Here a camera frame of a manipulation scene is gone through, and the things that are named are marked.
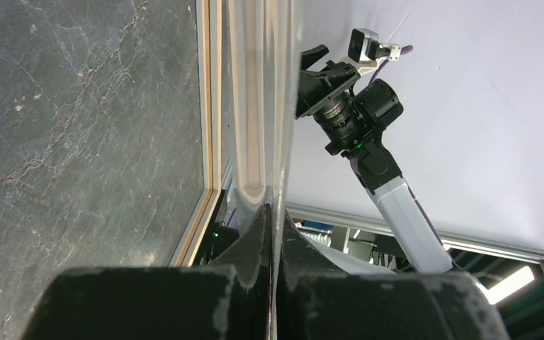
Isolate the wooden picture frame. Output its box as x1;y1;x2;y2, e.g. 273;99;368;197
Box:
169;1;230;267

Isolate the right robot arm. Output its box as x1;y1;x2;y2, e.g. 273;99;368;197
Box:
295;45;458;274

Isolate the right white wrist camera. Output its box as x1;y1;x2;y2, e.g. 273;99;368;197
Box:
347;28;403;76

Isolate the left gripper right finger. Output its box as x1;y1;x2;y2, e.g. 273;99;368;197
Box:
277;217;509;339

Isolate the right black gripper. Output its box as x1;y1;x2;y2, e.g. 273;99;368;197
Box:
295;44;361;118

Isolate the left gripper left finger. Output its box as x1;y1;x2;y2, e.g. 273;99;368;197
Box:
23;205;271;339

